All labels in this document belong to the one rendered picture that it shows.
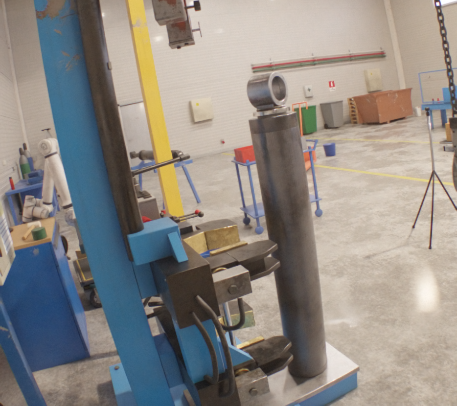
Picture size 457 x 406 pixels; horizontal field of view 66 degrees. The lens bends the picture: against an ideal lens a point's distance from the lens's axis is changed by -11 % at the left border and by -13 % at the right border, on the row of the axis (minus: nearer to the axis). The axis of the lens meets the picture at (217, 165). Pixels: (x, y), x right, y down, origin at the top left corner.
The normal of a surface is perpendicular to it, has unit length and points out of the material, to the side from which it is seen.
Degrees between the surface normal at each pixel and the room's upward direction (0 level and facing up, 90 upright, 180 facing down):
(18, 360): 90
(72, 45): 90
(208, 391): 90
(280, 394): 0
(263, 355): 0
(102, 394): 0
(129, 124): 90
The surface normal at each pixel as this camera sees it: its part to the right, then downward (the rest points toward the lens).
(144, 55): 0.36, 0.07
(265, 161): -0.64, 0.23
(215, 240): 0.11, 0.13
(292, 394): -0.18, -0.97
